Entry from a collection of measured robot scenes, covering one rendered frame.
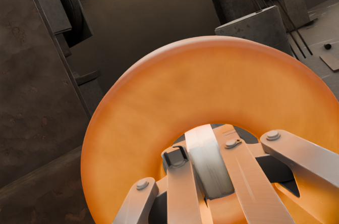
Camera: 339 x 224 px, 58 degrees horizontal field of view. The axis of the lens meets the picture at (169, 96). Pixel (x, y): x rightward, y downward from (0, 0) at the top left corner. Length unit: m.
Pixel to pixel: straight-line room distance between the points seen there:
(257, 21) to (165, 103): 2.50
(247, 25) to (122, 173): 2.49
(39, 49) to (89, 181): 0.38
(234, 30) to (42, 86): 2.25
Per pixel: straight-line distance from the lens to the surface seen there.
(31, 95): 0.53
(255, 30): 2.64
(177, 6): 8.15
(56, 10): 4.75
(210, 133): 0.16
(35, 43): 0.54
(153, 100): 0.16
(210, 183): 0.16
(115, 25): 7.20
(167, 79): 0.16
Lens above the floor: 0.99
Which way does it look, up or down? 11 degrees down
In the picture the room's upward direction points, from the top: 22 degrees counter-clockwise
